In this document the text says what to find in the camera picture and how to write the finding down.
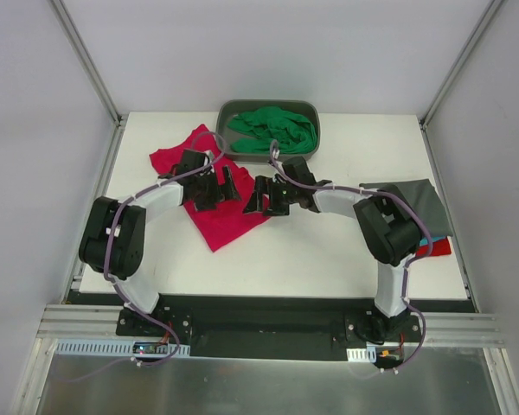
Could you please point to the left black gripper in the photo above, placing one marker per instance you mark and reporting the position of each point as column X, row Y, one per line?
column 213, row 190

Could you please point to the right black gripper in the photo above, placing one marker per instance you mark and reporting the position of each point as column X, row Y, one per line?
column 272, row 197

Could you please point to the magenta t shirt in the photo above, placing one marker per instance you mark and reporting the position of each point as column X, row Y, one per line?
column 226, row 222

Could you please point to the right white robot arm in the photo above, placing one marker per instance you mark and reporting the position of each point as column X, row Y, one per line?
column 386, row 221

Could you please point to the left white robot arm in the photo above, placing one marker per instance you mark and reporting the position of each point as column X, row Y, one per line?
column 112, row 243

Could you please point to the green t shirt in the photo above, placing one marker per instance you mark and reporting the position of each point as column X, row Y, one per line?
column 294, row 132

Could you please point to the grey plastic bin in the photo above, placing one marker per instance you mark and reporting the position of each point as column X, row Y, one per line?
column 236, row 106

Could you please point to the folded grey t shirt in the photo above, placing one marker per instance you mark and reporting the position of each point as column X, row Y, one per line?
column 423, row 198

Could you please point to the folded teal t shirt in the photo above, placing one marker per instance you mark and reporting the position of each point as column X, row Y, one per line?
column 424, row 241

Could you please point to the folded red t shirt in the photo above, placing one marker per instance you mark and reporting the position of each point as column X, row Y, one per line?
column 440, row 247

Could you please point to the right perforated cable duct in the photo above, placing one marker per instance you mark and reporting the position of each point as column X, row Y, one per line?
column 361, row 355

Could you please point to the perforated cable duct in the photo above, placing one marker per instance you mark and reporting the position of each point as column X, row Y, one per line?
column 111, row 348
column 361, row 355

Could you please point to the left aluminium rail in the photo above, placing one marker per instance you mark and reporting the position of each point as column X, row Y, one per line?
column 79, row 321

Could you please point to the aluminium rail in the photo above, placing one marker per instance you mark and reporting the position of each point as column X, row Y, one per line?
column 79, row 321
column 463, row 330

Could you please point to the left aluminium frame post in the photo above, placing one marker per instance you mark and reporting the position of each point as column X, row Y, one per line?
column 79, row 47

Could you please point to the aluminium frame post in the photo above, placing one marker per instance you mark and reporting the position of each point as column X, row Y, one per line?
column 79, row 47
column 482, row 25

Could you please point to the left perforated cable duct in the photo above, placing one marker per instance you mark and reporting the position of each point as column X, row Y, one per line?
column 111, row 348

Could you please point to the right aluminium rail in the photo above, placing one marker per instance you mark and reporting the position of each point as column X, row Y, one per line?
column 463, row 330

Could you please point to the right aluminium frame post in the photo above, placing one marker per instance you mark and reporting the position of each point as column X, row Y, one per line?
column 482, row 25

